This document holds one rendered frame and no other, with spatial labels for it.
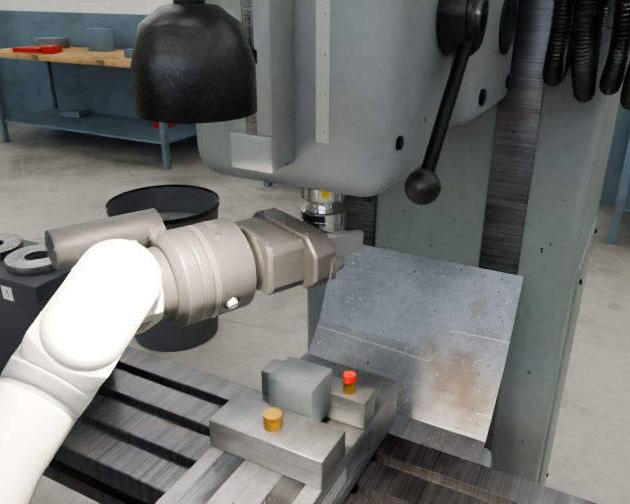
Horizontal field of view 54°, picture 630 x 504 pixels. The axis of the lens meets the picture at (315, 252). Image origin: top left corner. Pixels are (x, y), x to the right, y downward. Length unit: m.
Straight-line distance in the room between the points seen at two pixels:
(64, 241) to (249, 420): 0.32
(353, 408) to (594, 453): 1.71
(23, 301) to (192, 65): 0.67
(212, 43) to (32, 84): 7.41
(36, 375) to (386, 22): 0.36
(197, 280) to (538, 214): 0.58
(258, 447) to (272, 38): 0.44
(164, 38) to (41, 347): 0.24
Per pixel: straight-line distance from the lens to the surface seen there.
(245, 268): 0.55
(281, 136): 0.51
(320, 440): 0.71
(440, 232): 1.01
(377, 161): 0.51
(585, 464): 2.36
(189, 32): 0.35
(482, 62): 0.68
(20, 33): 7.73
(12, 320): 1.01
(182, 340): 2.76
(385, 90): 0.50
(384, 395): 0.85
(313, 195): 0.61
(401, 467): 0.87
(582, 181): 0.95
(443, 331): 1.02
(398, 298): 1.04
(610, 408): 2.65
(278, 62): 0.49
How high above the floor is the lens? 1.48
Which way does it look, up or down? 24 degrees down
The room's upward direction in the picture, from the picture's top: straight up
